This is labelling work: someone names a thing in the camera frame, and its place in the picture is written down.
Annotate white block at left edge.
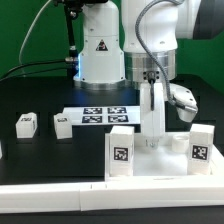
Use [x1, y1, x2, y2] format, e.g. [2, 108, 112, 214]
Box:
[0, 141, 2, 159]

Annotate white square table top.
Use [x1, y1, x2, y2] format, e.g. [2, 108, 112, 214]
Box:
[105, 132, 224, 181]

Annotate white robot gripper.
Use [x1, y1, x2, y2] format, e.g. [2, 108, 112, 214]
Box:
[140, 83, 165, 148]

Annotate white sheet with tags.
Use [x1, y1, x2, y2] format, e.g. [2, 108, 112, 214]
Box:
[63, 106, 140, 126]

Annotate grey cable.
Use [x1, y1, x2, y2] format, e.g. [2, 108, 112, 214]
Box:
[18, 0, 54, 66]

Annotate black cables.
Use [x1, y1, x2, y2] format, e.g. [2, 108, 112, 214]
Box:
[0, 59, 75, 83]

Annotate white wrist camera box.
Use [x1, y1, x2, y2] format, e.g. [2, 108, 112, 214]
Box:
[171, 84, 198, 123]

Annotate white front fence bar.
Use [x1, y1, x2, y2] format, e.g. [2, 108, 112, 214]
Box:
[0, 176, 224, 214]

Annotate black camera stand pole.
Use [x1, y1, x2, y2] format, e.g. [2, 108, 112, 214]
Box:
[53, 0, 84, 78]

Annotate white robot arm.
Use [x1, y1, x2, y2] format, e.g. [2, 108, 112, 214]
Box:
[74, 0, 224, 146]

